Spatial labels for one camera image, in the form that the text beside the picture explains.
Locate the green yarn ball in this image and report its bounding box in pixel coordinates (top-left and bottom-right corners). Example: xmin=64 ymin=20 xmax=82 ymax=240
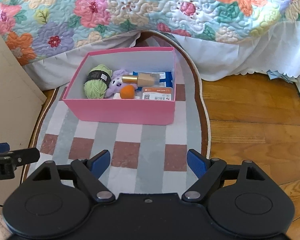
xmin=83 ymin=64 xmax=113 ymax=99

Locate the orange makeup sponge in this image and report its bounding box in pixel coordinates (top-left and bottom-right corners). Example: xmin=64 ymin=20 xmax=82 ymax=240
xmin=120 ymin=85 xmax=135 ymax=99

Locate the clear box orange label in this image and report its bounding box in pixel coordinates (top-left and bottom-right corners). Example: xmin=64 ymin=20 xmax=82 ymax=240
xmin=142 ymin=87 xmax=173 ymax=101

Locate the purple plush toy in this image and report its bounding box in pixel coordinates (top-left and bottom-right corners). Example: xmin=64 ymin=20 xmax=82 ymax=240
xmin=104 ymin=69 xmax=138 ymax=99

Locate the blue wet wipes pack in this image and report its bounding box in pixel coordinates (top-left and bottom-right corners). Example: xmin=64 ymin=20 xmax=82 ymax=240
xmin=132 ymin=72 xmax=173 ymax=87

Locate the foundation bottle gold cap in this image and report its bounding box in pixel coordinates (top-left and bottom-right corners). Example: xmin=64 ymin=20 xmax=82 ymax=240
xmin=122 ymin=73 xmax=160 ymax=87

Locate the white tissue pack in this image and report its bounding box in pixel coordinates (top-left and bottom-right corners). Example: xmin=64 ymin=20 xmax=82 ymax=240
xmin=113 ymin=93 xmax=121 ymax=99

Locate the checkered floor rug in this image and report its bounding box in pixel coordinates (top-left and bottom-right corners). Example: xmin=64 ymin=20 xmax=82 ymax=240
xmin=31 ymin=31 xmax=211 ymax=194

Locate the beige cabinet panel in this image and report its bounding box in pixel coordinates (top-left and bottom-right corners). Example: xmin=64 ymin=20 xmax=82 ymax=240
xmin=0 ymin=21 xmax=48 ymax=205

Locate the pink fuzzy cloth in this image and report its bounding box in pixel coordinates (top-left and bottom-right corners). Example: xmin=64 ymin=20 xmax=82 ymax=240
xmin=0 ymin=215 xmax=12 ymax=240

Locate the pink cardboard box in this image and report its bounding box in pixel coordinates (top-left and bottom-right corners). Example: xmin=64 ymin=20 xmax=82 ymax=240
xmin=63 ymin=47 xmax=176 ymax=125

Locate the floral quilt bedspread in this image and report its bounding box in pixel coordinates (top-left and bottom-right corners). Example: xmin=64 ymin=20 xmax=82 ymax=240
xmin=0 ymin=0 xmax=300 ymax=65

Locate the white bed skirt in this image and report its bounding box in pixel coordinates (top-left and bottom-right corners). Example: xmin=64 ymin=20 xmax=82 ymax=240
xmin=24 ymin=21 xmax=300 ymax=90

